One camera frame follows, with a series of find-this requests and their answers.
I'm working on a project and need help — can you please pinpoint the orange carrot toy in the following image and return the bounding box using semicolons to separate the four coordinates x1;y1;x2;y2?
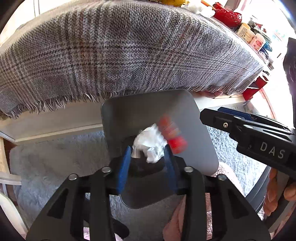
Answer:
201;0;216;11

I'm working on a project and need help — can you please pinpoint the grey trash bin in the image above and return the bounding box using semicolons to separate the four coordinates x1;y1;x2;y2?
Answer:
101;90;219;209

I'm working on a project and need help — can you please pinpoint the small red box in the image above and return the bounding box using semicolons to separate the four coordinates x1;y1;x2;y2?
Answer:
242;76;268;101

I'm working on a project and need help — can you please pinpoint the yellow cap lotion bottle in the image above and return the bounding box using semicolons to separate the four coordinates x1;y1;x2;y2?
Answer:
236;23;255;44

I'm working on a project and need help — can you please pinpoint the pink label white bottle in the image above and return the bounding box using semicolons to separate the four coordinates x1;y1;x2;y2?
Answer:
249;33;266;52

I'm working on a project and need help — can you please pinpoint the right human hand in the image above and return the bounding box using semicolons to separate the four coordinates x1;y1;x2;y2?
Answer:
263;167;296;217

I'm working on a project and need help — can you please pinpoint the red plastic basket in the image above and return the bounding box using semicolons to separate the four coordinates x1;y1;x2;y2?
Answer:
213;2;242;29

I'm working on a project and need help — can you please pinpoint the red snack wrapper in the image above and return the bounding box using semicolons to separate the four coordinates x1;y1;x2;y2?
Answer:
159;115;187;154

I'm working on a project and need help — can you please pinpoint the grey plaid tablecloth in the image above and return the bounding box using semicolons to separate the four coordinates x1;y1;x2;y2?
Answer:
1;1;263;118

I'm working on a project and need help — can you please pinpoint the white tissue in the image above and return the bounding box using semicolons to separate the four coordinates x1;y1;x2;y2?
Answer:
131;123;168;164

